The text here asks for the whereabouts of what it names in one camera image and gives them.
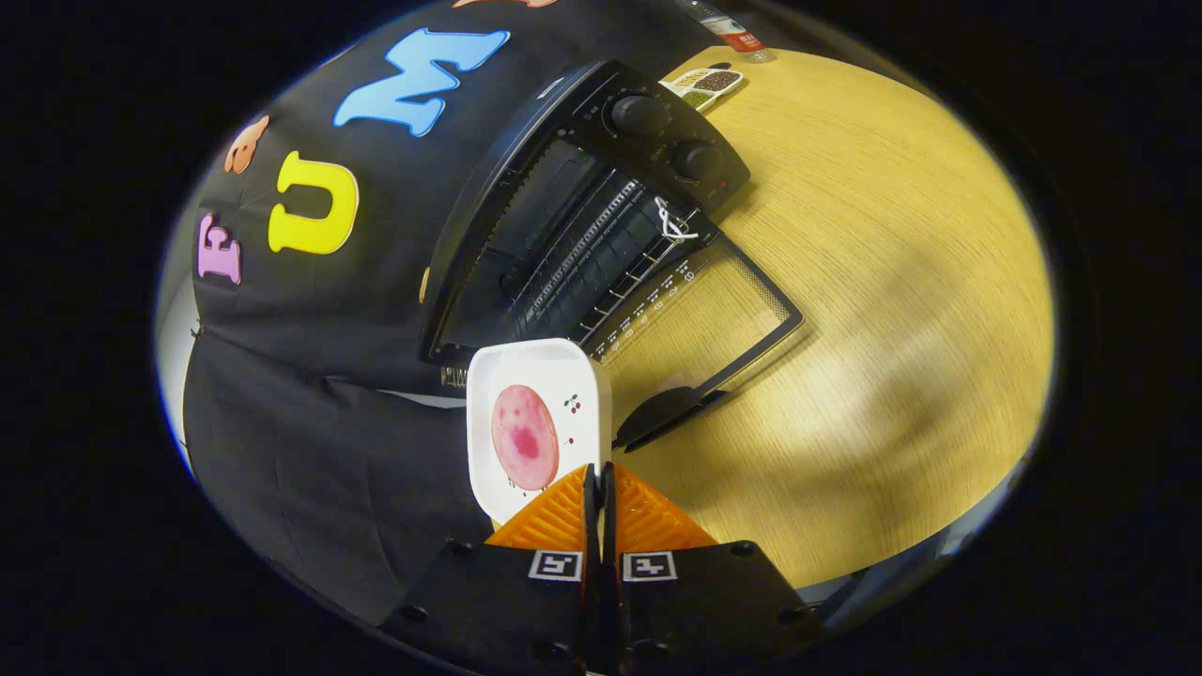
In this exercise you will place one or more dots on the black backdrop cloth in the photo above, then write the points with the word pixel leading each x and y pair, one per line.
pixel 310 451

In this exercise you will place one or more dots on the white divided bean dish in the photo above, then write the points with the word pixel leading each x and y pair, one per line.
pixel 709 86

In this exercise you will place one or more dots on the clear plastic water bottle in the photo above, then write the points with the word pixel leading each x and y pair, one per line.
pixel 737 33

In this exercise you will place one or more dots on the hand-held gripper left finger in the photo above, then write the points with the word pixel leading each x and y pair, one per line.
pixel 507 601

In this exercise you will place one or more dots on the black toaster oven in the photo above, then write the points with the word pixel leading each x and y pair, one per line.
pixel 563 197

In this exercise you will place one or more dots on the pink round food slice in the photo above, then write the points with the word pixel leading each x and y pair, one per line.
pixel 524 437

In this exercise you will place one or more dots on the white rectangular plate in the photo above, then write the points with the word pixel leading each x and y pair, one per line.
pixel 582 376

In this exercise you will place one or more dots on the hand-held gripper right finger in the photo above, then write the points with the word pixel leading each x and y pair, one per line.
pixel 695 601

